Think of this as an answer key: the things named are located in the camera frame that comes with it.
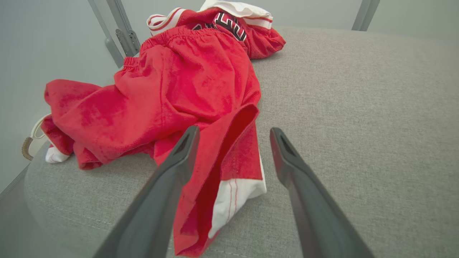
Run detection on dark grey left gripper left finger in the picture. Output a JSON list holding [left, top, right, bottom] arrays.
[[93, 125, 200, 258]]

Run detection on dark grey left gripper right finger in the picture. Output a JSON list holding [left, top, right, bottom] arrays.
[[270, 127, 375, 258]]

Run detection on red shorts with white trim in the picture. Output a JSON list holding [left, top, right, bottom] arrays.
[[41, 26, 268, 258]]

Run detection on red jersey with white sleeves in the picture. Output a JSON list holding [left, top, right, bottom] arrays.
[[146, 0, 286, 59]]

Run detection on white basket with rope handle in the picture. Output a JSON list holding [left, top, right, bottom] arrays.
[[22, 114, 51, 161]]

